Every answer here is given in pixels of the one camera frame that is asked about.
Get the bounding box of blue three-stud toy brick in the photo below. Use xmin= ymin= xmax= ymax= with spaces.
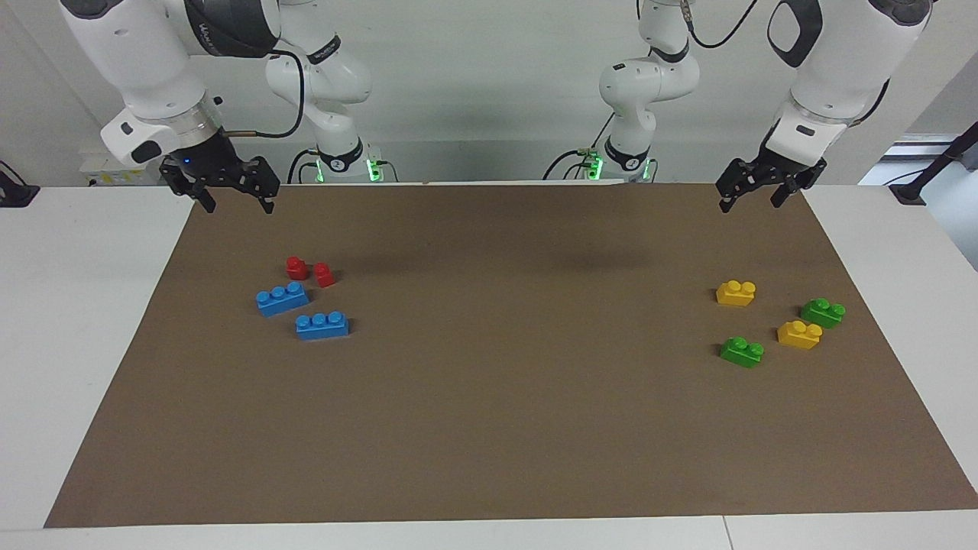
xmin=255 ymin=281 xmax=311 ymax=317
xmin=295 ymin=311 xmax=351 ymax=341

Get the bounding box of green two-stud toy brick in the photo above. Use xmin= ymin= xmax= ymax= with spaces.
xmin=719 ymin=336 xmax=765 ymax=369
xmin=800 ymin=297 xmax=847 ymax=329

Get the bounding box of yellow two-stud toy brick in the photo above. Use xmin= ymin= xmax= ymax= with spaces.
xmin=716 ymin=280 xmax=757 ymax=307
xmin=777 ymin=320 xmax=824 ymax=351

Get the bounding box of white box with yellow labels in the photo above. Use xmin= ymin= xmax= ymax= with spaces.
xmin=79 ymin=150 xmax=163 ymax=187

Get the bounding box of black clamp stand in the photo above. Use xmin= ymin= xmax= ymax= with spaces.
xmin=890 ymin=122 xmax=978 ymax=205

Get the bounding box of black table clamp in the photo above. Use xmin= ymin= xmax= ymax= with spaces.
xmin=0 ymin=160 xmax=40 ymax=208

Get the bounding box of brown table mat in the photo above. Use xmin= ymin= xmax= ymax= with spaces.
xmin=44 ymin=182 xmax=978 ymax=529

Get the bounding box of black right base cable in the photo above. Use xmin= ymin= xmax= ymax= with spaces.
xmin=287 ymin=148 xmax=319 ymax=185

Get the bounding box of black base cable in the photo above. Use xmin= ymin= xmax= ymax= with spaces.
xmin=542 ymin=113 xmax=617 ymax=181
xmin=287 ymin=148 xmax=319 ymax=185

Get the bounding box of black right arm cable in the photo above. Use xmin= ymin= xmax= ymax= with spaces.
xmin=220 ymin=49 xmax=306 ymax=140

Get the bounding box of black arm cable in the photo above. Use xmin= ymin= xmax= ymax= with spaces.
xmin=682 ymin=0 xmax=892 ymax=127
xmin=220 ymin=49 xmax=306 ymax=140

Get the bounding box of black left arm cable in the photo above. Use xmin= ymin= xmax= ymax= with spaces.
xmin=682 ymin=0 xmax=892 ymax=127

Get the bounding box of black left base cable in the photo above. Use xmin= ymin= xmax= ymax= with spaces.
xmin=542 ymin=113 xmax=617 ymax=181

